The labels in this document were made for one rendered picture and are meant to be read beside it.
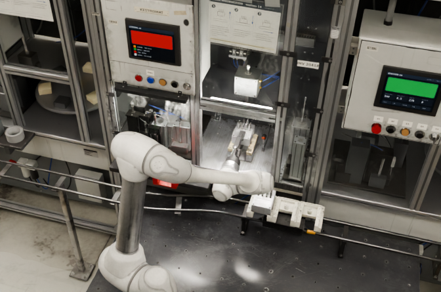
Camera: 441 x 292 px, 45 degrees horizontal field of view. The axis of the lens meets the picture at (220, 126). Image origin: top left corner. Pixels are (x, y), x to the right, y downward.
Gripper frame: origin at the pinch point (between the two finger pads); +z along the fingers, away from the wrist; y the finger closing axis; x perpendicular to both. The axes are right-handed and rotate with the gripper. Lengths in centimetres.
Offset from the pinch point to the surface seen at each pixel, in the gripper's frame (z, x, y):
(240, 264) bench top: -51, -14, -34
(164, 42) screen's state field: -15, 33, 62
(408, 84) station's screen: -15, -70, 61
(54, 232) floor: -16, 123, -103
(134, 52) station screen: -15, 48, 54
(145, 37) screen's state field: -15, 42, 63
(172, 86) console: -14, 31, 38
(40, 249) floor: -31, 124, -103
